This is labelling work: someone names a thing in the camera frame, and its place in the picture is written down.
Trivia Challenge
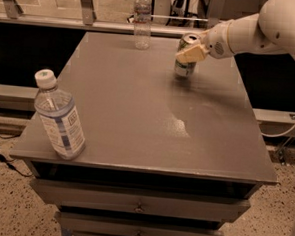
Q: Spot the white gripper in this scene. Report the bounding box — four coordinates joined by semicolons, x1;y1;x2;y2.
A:
175;21;234;63

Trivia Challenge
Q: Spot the green 7up soda can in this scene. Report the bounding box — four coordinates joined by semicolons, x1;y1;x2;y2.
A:
174;32;200;78

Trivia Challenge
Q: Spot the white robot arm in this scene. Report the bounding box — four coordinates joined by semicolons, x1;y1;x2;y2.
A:
175;0;295;63

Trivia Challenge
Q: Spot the clear empty water bottle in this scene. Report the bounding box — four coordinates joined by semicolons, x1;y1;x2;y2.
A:
133;0;152;50

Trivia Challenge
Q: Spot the labelled water bottle white cap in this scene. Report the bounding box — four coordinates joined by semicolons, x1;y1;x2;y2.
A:
34;69;85;160

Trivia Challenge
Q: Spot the grey drawer cabinet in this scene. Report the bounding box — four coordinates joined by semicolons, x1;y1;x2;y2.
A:
12;32;277;236

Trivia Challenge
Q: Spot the grey upper drawer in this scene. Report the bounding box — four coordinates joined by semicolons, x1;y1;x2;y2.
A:
31;179;250;223

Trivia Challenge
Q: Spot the grey drawer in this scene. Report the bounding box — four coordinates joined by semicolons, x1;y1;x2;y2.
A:
55;212;223;236
31;179;250;223

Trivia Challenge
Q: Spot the grey lower drawer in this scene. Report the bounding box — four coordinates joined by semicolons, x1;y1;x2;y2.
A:
55;212;223;236

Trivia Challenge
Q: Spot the metal railing frame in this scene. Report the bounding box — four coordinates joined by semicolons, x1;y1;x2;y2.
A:
0;0;229;43

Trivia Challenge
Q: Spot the black floor cable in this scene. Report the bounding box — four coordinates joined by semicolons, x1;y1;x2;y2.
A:
0;150;35;179

